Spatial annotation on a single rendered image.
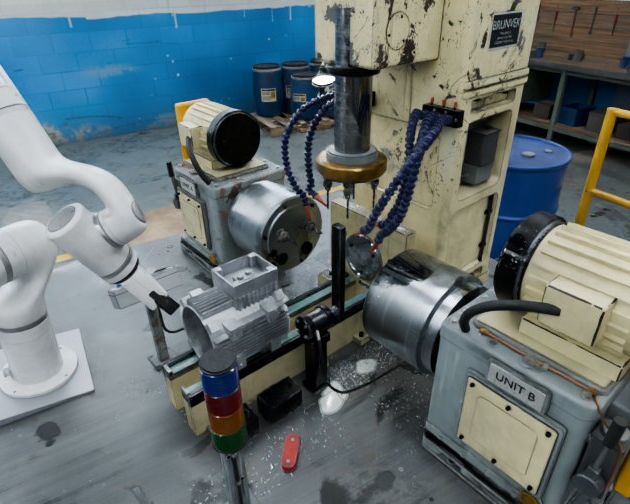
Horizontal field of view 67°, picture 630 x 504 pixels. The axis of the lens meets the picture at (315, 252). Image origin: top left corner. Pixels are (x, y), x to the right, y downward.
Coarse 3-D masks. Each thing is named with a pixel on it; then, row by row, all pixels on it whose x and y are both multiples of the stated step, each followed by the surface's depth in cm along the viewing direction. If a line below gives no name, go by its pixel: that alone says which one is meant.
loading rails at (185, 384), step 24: (288, 312) 134; (360, 312) 137; (288, 336) 125; (336, 336) 134; (360, 336) 139; (192, 360) 118; (264, 360) 118; (288, 360) 124; (168, 384) 117; (192, 384) 119; (240, 384) 115; (264, 384) 121; (192, 408) 108
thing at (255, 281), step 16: (256, 256) 117; (224, 272) 114; (240, 272) 116; (256, 272) 115; (272, 272) 111; (224, 288) 109; (240, 288) 106; (256, 288) 110; (272, 288) 113; (240, 304) 108
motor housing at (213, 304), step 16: (192, 304) 107; (208, 304) 106; (224, 304) 107; (256, 304) 111; (192, 320) 117; (208, 320) 105; (224, 320) 106; (240, 320) 108; (256, 320) 108; (288, 320) 115; (192, 336) 117; (208, 336) 119; (224, 336) 105; (256, 336) 110; (272, 336) 113; (240, 352) 108; (256, 352) 112
